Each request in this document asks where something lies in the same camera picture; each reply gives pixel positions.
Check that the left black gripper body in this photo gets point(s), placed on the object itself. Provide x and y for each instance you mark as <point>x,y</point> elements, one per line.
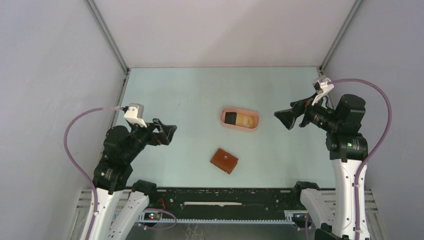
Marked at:
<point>142,136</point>

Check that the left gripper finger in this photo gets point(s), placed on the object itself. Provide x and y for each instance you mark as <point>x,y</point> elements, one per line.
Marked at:
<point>164,138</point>
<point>166,129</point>

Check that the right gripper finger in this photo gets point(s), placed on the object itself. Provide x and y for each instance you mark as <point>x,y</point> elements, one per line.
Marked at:
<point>287,111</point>
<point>288,120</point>

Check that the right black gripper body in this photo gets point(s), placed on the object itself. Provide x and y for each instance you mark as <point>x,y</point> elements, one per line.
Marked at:
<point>320,115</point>

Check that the pink oval tray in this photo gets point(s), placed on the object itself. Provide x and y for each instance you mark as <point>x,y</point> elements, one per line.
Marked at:
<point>241,111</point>

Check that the brown leather card holder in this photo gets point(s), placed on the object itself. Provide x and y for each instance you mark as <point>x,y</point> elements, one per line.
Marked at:
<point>224,161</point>

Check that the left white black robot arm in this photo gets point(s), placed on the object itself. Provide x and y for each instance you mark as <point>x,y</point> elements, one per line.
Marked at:
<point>122,145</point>

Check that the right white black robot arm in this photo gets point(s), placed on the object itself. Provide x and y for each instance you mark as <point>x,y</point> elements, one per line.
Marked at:
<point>348,150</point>

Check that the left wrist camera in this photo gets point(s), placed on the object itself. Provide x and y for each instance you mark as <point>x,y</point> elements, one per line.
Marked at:
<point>134,115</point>

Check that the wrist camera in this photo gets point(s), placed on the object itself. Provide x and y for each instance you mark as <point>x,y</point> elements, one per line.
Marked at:
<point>134,115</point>
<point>322,85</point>

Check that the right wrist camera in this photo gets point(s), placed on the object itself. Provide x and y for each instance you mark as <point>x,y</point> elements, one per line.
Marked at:
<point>322,85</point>

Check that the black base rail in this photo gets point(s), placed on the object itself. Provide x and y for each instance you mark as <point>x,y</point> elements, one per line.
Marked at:
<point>237,204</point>

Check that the aluminium frame rail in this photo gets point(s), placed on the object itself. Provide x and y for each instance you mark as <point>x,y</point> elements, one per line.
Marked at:
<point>105,31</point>

